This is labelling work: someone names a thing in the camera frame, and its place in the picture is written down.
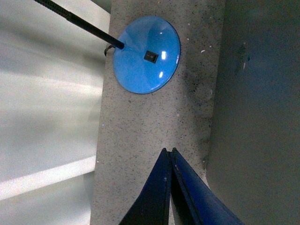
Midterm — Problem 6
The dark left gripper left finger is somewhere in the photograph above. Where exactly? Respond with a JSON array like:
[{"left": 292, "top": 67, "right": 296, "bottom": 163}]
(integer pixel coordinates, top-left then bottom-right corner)
[{"left": 120, "top": 148, "right": 172, "bottom": 225}]

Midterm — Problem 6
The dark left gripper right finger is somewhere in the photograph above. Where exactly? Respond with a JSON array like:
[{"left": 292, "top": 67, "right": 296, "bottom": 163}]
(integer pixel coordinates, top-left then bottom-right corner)
[{"left": 171, "top": 148, "right": 243, "bottom": 225}]

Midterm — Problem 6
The grey laptop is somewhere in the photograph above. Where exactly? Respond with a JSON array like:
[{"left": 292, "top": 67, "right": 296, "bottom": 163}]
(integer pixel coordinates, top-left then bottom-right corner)
[{"left": 206, "top": 0, "right": 300, "bottom": 225}]

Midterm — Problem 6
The blue desk lamp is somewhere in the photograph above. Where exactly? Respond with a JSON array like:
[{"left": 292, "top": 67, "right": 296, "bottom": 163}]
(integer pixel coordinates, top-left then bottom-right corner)
[{"left": 38, "top": 0, "right": 180, "bottom": 94}]

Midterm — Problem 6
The white curtain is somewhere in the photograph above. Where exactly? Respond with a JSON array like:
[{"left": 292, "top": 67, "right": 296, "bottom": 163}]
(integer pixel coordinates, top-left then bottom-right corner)
[{"left": 0, "top": 0, "right": 106, "bottom": 225}]

